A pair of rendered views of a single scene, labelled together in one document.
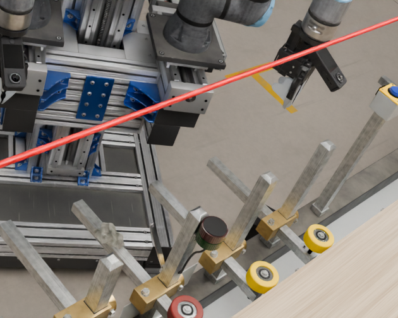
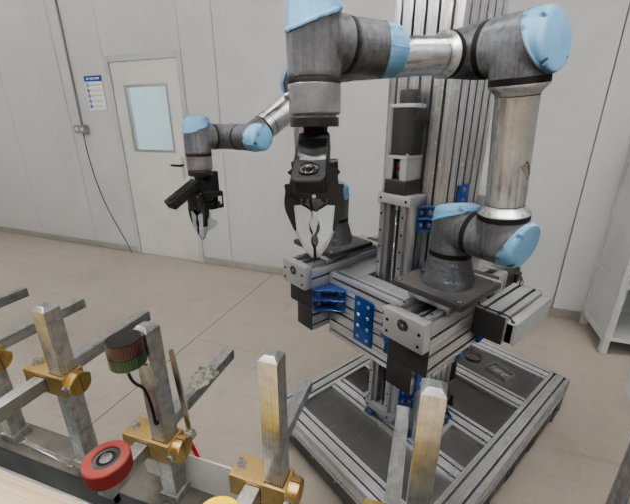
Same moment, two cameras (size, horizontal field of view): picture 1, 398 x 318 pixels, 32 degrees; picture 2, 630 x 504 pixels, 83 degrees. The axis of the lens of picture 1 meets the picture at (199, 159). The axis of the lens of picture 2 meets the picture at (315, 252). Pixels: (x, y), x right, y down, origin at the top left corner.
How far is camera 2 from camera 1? 1.60 m
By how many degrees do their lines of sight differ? 68
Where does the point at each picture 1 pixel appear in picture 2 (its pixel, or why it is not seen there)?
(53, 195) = (371, 431)
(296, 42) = not seen: hidden behind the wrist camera
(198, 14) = (436, 242)
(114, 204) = not seen: hidden behind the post
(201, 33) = (443, 267)
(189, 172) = not seen: outside the picture
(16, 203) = (341, 417)
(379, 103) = not seen: outside the picture
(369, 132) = not seen: outside the picture
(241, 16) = (478, 245)
